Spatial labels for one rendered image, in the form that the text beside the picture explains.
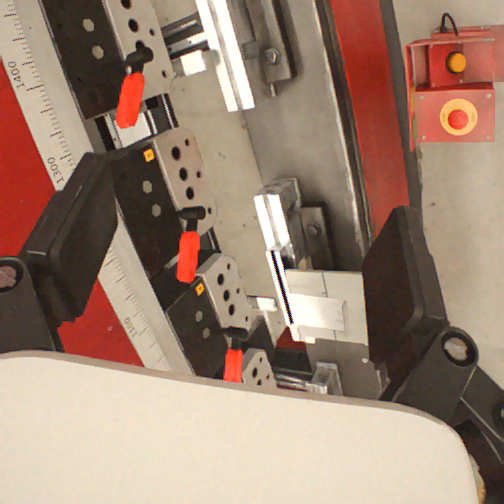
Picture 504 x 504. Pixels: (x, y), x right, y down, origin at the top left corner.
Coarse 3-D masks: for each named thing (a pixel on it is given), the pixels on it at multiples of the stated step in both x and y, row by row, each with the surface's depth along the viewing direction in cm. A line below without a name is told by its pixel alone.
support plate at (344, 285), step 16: (288, 272) 83; (304, 272) 81; (320, 272) 79; (336, 272) 77; (352, 272) 76; (304, 288) 83; (320, 288) 81; (336, 288) 79; (352, 288) 77; (352, 304) 79; (352, 320) 81; (320, 336) 88; (336, 336) 86; (352, 336) 84
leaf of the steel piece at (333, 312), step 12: (312, 300) 83; (324, 300) 82; (336, 300) 80; (312, 312) 85; (324, 312) 84; (336, 312) 82; (312, 324) 87; (324, 324) 85; (336, 324) 84; (348, 324) 82
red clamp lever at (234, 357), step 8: (224, 328) 61; (232, 328) 59; (240, 328) 59; (232, 336) 59; (240, 336) 58; (232, 344) 59; (232, 352) 59; (240, 352) 58; (232, 360) 58; (240, 360) 59; (232, 368) 58; (240, 368) 59; (224, 376) 59; (232, 376) 58; (240, 376) 59
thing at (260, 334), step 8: (264, 312) 80; (256, 320) 78; (264, 320) 78; (256, 328) 76; (264, 328) 78; (248, 336) 74; (256, 336) 76; (264, 336) 78; (272, 336) 83; (256, 344) 76; (264, 344) 78; (272, 344) 81; (272, 352) 81
